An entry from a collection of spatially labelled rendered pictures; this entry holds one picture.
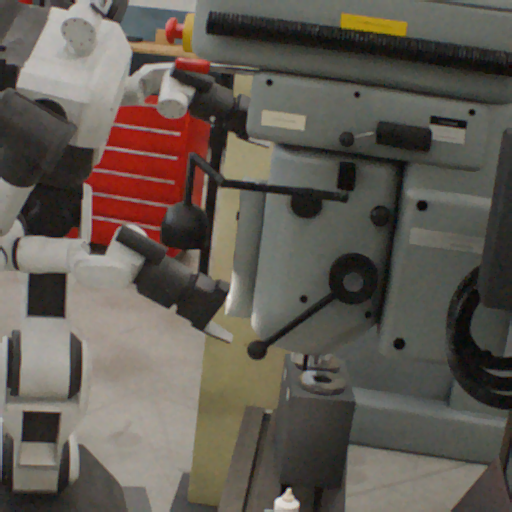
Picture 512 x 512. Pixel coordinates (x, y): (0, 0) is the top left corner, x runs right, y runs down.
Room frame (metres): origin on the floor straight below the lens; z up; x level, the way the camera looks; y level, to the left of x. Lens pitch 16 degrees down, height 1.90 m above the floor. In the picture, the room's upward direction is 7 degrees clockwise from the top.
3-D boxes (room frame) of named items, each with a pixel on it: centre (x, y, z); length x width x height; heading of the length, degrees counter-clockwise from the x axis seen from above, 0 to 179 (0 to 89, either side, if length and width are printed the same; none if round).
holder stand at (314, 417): (1.97, -0.16, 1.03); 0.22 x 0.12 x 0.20; 4
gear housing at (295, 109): (1.61, -0.15, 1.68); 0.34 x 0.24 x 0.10; 86
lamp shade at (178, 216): (1.60, 0.10, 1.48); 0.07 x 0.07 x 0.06
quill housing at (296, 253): (1.61, -0.11, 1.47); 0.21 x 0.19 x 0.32; 176
